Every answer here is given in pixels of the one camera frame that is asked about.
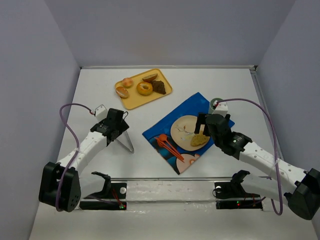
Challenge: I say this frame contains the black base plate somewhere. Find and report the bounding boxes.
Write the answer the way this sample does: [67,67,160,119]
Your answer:
[78,182,127,211]
[212,181,263,210]

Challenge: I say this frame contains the yellow plastic tray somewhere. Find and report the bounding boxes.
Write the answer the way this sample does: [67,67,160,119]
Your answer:
[121,68,173,110]

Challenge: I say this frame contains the blue patterned placemat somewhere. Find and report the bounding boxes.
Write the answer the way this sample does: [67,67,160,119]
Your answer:
[142,92,214,175]

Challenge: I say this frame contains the beige decorated plate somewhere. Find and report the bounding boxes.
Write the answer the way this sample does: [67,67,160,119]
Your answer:
[170,115,211,152]

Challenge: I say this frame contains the dark chocolate pastry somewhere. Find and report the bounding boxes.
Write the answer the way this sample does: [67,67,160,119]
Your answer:
[151,80,166,95]

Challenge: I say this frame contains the pale round bread roll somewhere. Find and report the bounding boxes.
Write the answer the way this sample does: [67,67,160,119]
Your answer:
[121,77,134,88]

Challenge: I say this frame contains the orange bagel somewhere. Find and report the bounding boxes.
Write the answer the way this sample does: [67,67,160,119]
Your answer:
[136,81,153,96]

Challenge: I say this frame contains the orange plastic fork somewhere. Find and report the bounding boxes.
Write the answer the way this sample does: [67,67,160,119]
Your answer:
[155,137,184,162]

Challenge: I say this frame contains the cut brown bread half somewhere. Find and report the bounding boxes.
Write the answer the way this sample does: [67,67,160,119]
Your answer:
[142,73,158,83]

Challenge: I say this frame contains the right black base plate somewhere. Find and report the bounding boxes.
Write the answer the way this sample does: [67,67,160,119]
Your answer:
[212,181,263,210]

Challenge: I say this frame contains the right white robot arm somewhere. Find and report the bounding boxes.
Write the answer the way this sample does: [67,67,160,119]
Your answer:
[194,113,320,220]

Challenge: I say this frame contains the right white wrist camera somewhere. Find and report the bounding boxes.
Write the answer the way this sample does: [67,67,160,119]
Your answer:
[213,102,228,117]

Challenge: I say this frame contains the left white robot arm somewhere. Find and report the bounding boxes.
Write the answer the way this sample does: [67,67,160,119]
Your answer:
[38,105,129,212]

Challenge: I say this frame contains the orange plastic spoon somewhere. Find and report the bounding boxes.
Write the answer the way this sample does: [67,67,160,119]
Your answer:
[158,134,177,150]

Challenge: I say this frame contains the sesame topped bun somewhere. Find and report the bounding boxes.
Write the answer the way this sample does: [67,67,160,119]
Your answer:
[115,86,130,99]

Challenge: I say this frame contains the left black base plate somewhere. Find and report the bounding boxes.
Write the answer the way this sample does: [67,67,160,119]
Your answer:
[78,182,127,211]

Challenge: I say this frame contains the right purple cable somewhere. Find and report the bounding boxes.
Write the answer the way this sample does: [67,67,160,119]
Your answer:
[216,97,285,216]

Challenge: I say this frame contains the seeded bread slice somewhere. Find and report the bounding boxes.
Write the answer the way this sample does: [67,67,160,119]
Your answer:
[190,133,210,147]

